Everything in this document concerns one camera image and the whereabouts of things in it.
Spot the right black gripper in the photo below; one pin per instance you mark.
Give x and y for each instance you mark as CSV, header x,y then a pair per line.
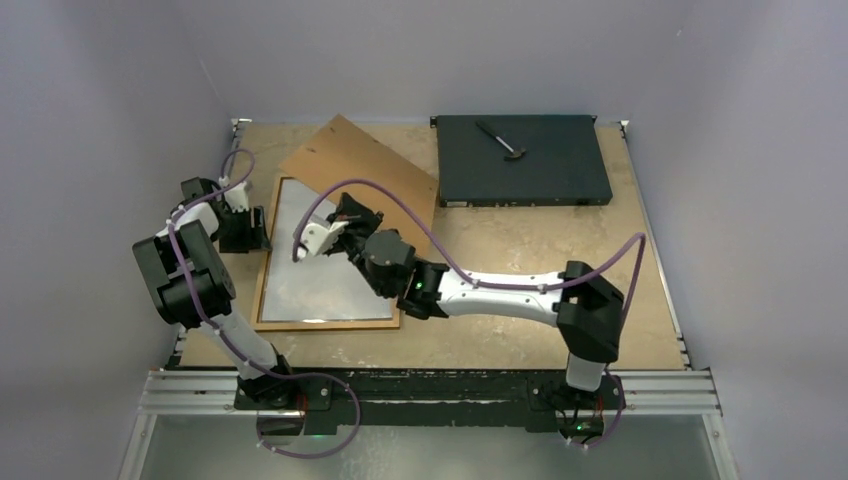
x,y
358,217

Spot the brown wooden picture frame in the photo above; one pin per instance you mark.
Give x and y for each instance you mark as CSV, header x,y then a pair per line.
x,y
318,324

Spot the brown cardboard backing board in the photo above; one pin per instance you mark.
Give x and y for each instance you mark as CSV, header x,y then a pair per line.
x,y
341,150

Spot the small black handled hammer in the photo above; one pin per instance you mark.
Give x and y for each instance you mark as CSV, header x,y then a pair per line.
x,y
512,153

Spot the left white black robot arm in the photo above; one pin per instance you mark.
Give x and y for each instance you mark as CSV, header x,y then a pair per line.
x,y
190,285

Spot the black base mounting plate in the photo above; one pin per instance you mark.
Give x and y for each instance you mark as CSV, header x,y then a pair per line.
x,y
539,401

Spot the dark flat equipment case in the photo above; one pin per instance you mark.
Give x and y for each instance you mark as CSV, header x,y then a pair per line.
x,y
563,164

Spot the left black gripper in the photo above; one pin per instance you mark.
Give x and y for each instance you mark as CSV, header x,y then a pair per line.
x,y
254,237

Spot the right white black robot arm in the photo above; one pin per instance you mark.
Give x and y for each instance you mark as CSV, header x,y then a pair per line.
x,y
580,303

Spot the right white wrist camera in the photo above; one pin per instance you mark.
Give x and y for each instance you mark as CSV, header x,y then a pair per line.
x,y
317,237

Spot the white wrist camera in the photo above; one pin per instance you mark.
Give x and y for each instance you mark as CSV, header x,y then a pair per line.
x,y
317,237
236,195

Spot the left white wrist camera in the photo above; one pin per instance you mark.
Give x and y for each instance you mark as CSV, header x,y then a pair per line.
x,y
236,195

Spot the glossy plant photo print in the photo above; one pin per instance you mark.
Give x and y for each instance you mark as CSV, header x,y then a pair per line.
x,y
311,285

